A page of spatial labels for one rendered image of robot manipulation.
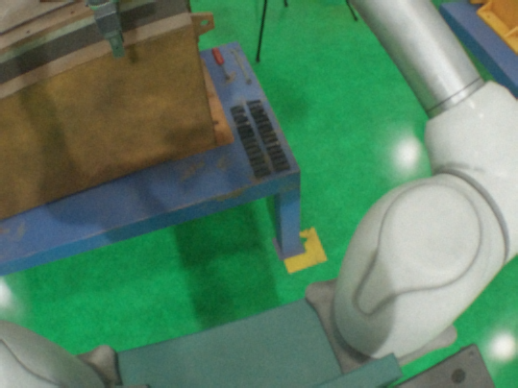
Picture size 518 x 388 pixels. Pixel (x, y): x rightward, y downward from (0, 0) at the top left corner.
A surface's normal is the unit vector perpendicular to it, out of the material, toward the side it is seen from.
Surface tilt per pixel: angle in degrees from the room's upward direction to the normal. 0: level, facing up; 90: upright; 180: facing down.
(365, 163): 0
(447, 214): 6
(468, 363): 0
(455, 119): 47
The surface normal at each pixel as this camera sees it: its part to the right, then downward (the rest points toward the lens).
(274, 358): -0.07, -0.55
